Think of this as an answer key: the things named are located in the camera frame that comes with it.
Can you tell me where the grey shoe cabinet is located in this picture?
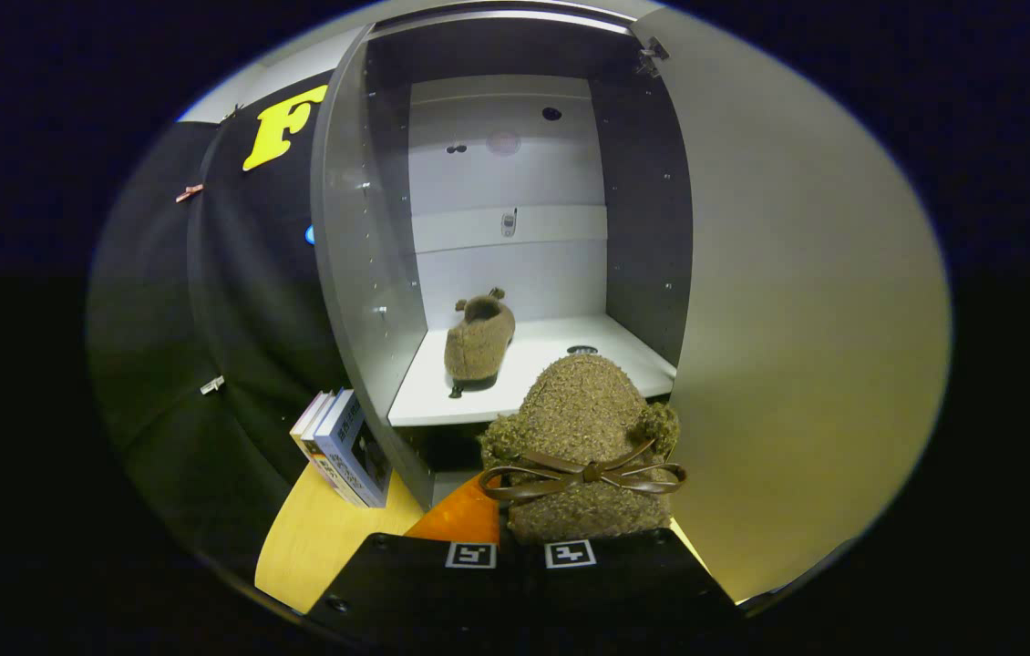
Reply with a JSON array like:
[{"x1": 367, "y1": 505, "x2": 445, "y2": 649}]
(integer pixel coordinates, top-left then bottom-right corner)
[{"x1": 310, "y1": 0, "x2": 694, "y2": 511}]

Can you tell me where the orange edged book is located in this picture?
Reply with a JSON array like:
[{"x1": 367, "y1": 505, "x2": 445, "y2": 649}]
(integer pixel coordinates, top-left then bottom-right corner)
[{"x1": 299, "y1": 392, "x2": 361, "y2": 507}]

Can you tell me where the blue cover book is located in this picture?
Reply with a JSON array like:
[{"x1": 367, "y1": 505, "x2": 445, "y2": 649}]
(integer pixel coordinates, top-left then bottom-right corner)
[{"x1": 313, "y1": 388, "x2": 393, "y2": 509}]

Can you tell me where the black backdrop cloth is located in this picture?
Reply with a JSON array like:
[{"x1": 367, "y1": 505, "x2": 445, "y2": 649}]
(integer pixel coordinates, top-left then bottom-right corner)
[{"x1": 87, "y1": 71, "x2": 361, "y2": 584}]

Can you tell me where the white cover book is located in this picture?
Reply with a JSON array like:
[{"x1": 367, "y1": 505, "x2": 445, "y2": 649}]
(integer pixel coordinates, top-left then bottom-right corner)
[{"x1": 290, "y1": 390, "x2": 338, "y2": 484}]

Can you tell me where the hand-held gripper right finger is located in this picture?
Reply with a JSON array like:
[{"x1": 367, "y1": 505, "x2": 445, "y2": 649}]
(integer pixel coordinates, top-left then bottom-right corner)
[{"x1": 515, "y1": 527, "x2": 742, "y2": 643}]

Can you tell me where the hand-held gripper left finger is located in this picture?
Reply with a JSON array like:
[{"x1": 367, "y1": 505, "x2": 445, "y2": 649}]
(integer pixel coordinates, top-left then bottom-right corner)
[{"x1": 304, "y1": 472, "x2": 516, "y2": 643}]

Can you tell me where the brown fuzzy shoe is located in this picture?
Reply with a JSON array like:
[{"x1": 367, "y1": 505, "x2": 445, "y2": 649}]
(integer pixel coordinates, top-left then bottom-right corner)
[
  {"x1": 443, "y1": 287, "x2": 517, "y2": 384},
  {"x1": 477, "y1": 354, "x2": 689, "y2": 548}
]

